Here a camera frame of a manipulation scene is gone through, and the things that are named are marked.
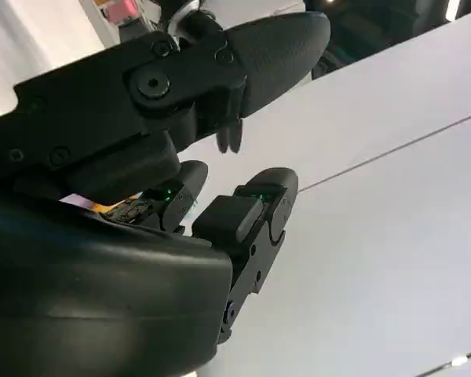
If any lilac plate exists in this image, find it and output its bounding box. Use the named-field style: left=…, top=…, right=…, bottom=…
left=60, top=192, right=97, bottom=209

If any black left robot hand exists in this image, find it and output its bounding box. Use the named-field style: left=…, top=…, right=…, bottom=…
left=176, top=9, right=244, bottom=153

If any orange white toy bread roll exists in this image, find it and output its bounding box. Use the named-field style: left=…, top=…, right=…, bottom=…
left=92, top=199, right=119, bottom=213

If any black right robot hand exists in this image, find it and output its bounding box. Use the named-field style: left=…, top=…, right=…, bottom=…
left=0, top=10, right=332, bottom=377

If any pink box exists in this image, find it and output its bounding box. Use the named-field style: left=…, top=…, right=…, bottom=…
left=104, top=0, right=137, bottom=23

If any pale green mug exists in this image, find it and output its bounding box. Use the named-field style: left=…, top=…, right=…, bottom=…
left=182, top=198, right=200, bottom=236

